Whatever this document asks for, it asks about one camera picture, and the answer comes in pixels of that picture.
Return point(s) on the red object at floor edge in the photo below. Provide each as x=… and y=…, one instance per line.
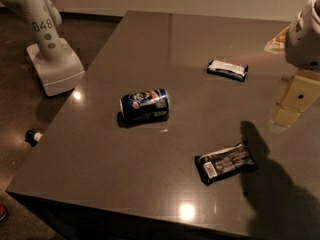
x=3, y=212

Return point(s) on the small black and white object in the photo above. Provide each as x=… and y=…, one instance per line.
x=33, y=137

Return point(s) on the black and white snack packet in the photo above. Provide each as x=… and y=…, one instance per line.
x=228, y=70

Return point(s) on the black snack bar wrapper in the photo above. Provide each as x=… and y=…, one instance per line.
x=221, y=164

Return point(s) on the blue pepsi can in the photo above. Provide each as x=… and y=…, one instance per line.
x=146, y=105

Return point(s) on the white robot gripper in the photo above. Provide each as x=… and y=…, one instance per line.
x=304, y=45

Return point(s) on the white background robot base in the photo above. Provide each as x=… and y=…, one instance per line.
x=57, y=65

